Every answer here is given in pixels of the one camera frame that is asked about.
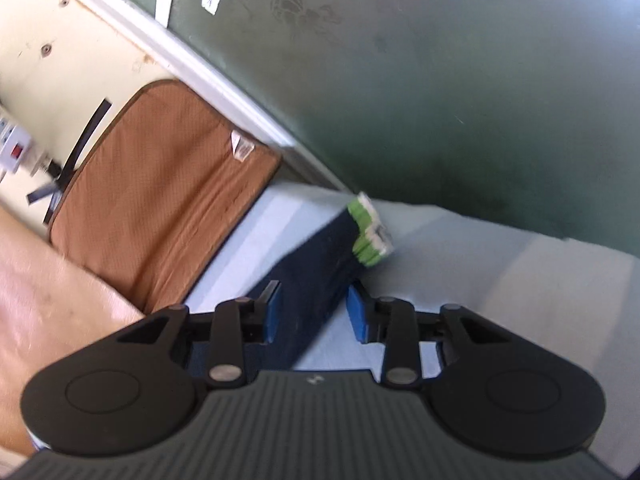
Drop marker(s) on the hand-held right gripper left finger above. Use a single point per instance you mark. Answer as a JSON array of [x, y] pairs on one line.
[[272, 316]]

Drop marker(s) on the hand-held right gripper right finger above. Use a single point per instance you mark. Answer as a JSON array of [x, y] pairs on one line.
[[357, 316]]

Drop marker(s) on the navy sock with green cuff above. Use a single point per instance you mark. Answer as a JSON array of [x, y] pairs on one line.
[[315, 270]]

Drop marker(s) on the brown quilted cushion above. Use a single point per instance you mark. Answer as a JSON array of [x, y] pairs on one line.
[[150, 200]]

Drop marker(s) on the white power strip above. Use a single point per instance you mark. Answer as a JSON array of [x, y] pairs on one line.
[[12, 147]]

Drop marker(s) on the white door frame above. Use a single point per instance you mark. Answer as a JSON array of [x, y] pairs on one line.
[[165, 40]]

